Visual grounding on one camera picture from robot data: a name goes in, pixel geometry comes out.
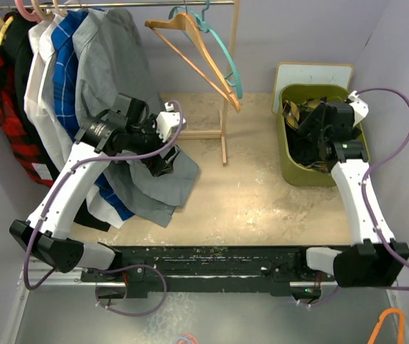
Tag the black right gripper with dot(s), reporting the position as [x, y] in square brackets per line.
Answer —
[316, 115]

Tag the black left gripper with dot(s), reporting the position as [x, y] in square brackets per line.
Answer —
[158, 165]

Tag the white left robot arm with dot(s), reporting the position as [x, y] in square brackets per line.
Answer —
[45, 235]

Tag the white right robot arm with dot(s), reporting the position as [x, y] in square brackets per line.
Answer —
[368, 261]

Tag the yellow plaid shirt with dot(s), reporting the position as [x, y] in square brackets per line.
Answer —
[294, 114]

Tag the grey hanging shirt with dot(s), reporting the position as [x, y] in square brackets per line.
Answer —
[111, 63]

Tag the white hanging shirt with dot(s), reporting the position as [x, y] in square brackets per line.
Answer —
[38, 98]

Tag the teal plastic hanger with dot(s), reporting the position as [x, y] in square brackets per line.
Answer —
[232, 78]

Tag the blue checked hanging shirt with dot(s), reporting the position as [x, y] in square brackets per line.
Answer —
[64, 89]

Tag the light wooden hanger hook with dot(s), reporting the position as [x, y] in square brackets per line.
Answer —
[60, 9]

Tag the beige wooden hanger hook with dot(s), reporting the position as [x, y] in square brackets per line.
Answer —
[43, 14]

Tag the red black plaid shirt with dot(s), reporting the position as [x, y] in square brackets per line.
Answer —
[10, 114]

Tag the pink hanger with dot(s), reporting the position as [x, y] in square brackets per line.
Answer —
[30, 16]

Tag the yellow hanger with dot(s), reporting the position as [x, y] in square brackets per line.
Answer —
[5, 27]

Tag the orange plastic hanger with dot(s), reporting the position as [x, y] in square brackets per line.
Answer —
[396, 318]

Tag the olive green plastic bin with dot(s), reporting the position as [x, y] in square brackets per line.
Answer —
[292, 172]

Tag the white board behind bin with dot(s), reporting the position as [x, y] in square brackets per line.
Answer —
[309, 73]

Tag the black hanging garment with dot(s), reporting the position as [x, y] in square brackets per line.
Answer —
[18, 53]

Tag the wooden clothes rack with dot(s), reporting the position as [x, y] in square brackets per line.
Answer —
[186, 24]

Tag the red blue hangers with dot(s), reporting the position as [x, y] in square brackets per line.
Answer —
[186, 339]

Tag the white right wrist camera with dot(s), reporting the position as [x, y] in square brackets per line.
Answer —
[359, 107]

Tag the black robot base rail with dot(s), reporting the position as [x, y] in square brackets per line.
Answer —
[274, 270]

